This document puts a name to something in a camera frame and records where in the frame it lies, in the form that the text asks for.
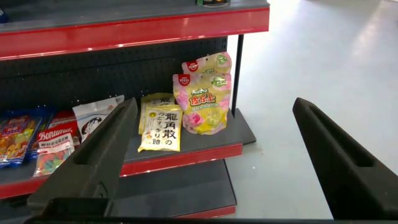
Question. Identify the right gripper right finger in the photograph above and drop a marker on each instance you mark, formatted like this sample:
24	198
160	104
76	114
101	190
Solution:
351	186

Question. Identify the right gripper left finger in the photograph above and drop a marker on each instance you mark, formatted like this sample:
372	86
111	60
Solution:
93	168

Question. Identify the black shop shelf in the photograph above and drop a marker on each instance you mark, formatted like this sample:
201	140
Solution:
130	28

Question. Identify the red white candy pack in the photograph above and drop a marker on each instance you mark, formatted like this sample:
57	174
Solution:
54	149
63	118

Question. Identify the white snack pack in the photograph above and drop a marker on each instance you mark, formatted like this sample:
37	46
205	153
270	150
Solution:
93	116

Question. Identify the blue snack pack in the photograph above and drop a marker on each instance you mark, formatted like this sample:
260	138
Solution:
46	118
14	137

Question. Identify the yellow candy pack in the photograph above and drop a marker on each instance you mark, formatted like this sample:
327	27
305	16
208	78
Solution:
162	129
155	99

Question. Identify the yellow pink snack pouch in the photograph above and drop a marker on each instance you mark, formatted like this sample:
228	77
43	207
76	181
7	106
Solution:
208	63
203	105

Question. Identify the dark can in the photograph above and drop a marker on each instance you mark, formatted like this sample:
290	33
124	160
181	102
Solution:
213	2

